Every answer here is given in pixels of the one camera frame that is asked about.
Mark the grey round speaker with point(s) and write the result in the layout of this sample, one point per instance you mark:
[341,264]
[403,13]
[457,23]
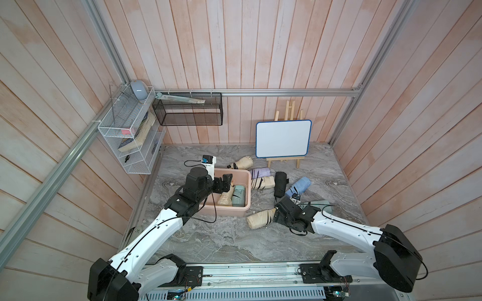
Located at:
[140,90]

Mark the mint umbrella front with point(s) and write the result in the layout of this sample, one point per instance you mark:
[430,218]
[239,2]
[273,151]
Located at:
[239,196]

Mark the white board blue frame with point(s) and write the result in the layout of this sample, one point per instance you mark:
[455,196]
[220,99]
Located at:
[283,139]

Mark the black folded umbrella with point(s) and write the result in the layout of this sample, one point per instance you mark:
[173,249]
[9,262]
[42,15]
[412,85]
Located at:
[280,181]

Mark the purple folded umbrella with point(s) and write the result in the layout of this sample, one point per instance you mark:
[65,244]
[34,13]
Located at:
[260,173]

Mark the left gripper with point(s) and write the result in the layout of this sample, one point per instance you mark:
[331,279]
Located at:
[226,184]

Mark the beige umbrella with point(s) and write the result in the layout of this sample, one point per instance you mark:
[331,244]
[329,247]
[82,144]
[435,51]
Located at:
[225,198]
[244,163]
[266,182]
[261,219]

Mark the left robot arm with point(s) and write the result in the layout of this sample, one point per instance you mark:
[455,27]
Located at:
[125,276]

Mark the pink plastic storage box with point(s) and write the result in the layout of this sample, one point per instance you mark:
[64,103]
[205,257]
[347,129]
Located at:
[240,177]

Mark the beige umbrella beside purple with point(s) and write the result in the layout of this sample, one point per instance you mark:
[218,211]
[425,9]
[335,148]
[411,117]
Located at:
[266,182]

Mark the white wire shelf rack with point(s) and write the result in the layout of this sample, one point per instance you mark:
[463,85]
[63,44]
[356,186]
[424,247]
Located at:
[122,121]

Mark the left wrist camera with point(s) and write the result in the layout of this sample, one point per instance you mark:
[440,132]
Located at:
[209,163]

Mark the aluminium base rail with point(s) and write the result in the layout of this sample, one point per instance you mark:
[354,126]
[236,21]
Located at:
[268,281]

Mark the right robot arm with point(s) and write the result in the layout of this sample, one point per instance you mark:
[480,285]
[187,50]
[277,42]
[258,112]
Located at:
[386,253]

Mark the book on shelf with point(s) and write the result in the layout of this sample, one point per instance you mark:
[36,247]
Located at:
[140,136]

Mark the blue folded umbrella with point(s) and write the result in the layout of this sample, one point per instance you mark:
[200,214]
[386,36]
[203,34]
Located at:
[299,187]

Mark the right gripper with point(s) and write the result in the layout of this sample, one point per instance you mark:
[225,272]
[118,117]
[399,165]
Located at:
[277,217]

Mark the flat item on basket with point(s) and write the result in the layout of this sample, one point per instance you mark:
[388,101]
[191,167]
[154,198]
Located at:
[178,99]

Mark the black wire basket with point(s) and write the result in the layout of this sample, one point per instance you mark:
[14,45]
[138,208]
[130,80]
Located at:
[179,114]

